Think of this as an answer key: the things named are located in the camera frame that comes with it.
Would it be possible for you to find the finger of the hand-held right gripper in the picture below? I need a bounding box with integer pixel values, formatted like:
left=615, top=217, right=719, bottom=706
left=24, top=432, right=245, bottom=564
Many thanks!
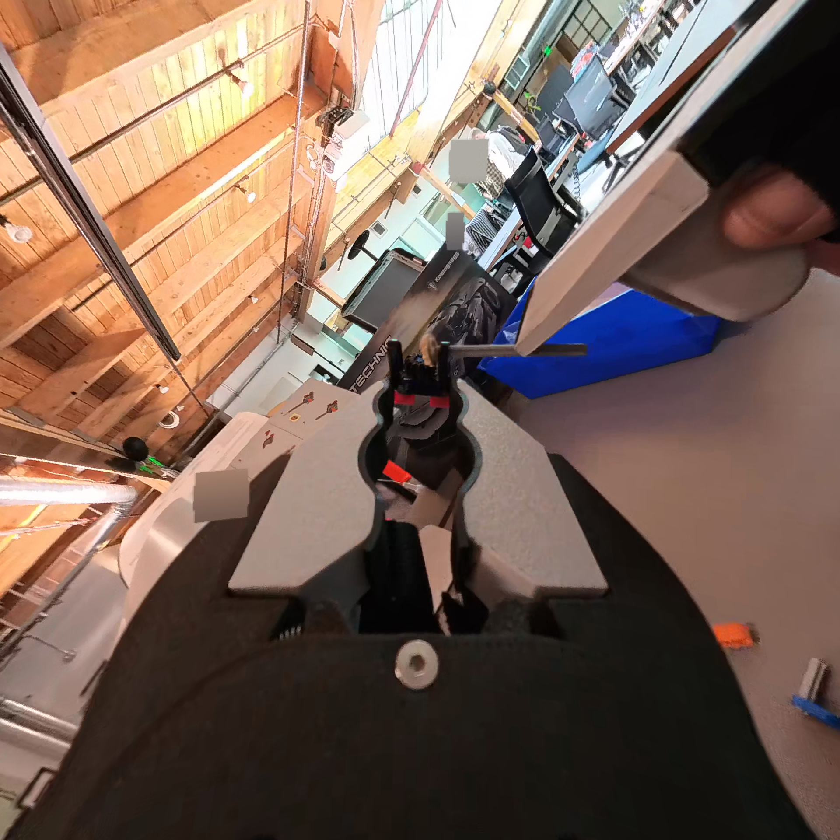
left=515, top=148, right=712, bottom=358

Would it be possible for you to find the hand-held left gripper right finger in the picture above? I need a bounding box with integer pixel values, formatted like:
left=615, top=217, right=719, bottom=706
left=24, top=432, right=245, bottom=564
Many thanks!
left=451, top=386, right=609, bottom=599

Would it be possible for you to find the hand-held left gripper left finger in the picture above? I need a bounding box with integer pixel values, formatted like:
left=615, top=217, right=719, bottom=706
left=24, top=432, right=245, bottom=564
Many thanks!
left=227, top=388, right=396, bottom=599

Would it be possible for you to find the grey lego axle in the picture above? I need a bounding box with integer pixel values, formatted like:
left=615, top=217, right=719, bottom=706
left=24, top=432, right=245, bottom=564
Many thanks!
left=453, top=343, right=589, bottom=360

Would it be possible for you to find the black lego assembly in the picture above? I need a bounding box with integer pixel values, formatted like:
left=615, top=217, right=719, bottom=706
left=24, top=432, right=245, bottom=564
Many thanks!
left=386, top=335, right=460, bottom=412

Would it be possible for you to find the black lego box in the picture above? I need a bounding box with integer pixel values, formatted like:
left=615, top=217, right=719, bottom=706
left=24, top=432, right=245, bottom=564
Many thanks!
left=338, top=249, right=529, bottom=411

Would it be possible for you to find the grey lego piece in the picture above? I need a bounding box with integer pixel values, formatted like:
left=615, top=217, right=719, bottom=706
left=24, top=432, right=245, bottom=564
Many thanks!
left=801, top=657, right=832, bottom=703

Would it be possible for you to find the blue lego piece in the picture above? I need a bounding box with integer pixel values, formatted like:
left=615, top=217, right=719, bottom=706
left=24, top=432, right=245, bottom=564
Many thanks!
left=790, top=693, right=840, bottom=731

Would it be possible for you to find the person's right hand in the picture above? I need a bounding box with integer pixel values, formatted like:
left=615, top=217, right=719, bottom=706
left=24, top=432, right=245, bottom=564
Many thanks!
left=722, top=165, right=840, bottom=250

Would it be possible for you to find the black office chair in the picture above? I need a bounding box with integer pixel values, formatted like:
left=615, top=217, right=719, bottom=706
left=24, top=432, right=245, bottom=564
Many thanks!
left=502, top=150, right=586, bottom=260

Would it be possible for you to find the dark grey desk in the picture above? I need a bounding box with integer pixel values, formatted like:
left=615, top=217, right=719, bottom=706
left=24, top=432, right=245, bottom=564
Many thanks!
left=602, top=0, right=791, bottom=158

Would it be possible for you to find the blue plastic bin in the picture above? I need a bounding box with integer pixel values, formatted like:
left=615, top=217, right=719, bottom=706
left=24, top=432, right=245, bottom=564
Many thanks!
left=478, top=285, right=723, bottom=400

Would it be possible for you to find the black monitor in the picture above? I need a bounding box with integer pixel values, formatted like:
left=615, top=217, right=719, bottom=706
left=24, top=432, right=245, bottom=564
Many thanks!
left=554, top=58, right=635, bottom=140

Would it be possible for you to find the black round stool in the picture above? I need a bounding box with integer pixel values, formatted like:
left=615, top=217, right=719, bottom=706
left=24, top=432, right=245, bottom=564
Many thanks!
left=338, top=230, right=378, bottom=270

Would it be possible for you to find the white ceiling device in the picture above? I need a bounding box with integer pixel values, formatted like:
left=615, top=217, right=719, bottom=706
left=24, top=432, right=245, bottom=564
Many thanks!
left=318, top=105, right=371, bottom=142

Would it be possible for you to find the silver duct pipe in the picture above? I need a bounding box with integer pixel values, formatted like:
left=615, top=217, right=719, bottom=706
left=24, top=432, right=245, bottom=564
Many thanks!
left=0, top=474, right=143, bottom=592

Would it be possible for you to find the black ceiling rail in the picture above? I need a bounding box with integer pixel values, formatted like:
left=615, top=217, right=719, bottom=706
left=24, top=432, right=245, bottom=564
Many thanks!
left=0, top=45, right=182, bottom=363

